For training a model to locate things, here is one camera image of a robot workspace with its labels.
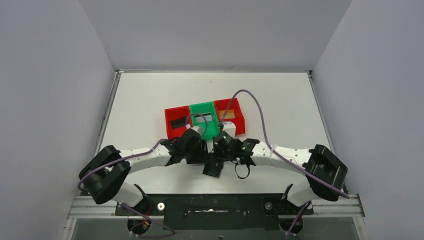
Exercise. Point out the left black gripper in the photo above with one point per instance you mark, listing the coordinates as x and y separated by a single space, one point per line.
196 148

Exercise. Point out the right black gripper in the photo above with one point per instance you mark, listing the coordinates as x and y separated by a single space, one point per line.
218 151

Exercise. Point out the black leather card holder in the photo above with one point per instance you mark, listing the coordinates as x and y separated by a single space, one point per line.
213 166

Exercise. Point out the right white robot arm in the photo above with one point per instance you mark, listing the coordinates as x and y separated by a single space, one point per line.
324 173

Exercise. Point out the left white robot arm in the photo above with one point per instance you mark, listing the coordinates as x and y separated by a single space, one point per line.
104 177

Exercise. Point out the black card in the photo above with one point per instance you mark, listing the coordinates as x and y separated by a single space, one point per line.
178 123

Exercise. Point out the silver card with magnetic stripe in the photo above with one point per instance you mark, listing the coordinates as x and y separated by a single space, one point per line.
202 118

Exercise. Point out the gold credit card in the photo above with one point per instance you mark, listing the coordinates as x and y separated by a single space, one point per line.
230 114

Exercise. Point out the left red plastic bin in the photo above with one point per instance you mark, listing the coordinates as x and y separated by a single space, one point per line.
173 113

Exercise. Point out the red plastic bin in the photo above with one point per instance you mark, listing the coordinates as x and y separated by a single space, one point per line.
173 113
239 121

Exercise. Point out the green plastic bin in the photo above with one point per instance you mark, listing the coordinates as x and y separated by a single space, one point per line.
207 109

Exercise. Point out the right red plastic bin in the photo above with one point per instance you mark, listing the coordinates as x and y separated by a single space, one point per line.
239 121

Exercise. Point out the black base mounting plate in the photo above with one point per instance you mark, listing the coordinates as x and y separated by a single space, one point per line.
210 211

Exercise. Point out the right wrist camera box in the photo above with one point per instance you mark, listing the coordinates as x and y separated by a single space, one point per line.
230 128

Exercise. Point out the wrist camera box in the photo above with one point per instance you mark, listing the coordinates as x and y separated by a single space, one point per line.
198 129
230 128

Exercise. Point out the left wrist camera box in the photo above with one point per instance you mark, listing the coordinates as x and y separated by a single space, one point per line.
198 129

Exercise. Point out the aluminium table edge rail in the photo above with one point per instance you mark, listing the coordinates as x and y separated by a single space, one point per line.
106 116

